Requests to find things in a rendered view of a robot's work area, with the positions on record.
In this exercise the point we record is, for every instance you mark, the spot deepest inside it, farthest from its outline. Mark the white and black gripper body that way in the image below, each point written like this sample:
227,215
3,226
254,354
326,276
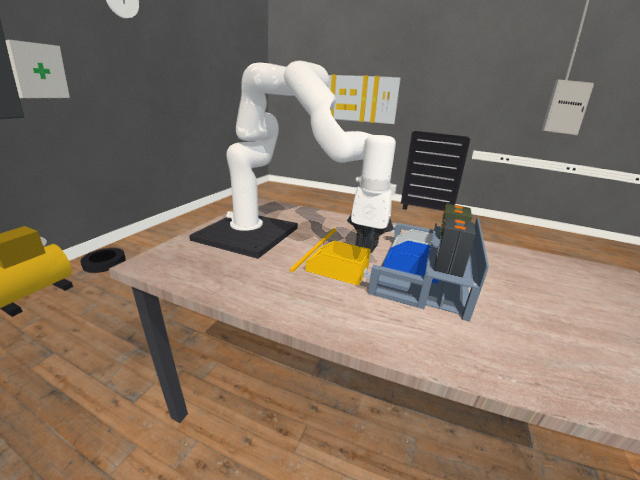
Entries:
371,208

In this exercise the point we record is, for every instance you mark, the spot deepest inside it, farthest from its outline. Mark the yellow vertical bar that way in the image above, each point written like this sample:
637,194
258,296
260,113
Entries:
311,251

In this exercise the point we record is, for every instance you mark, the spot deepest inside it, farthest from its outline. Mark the olive green case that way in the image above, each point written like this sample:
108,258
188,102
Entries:
456,212

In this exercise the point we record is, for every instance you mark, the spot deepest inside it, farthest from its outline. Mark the dark grey case with orange latches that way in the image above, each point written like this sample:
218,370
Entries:
455,246

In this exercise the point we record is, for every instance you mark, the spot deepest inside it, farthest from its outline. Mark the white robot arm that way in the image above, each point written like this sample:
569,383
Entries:
253,124

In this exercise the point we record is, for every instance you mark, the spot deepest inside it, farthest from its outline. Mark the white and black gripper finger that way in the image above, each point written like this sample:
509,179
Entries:
359,230
378,233

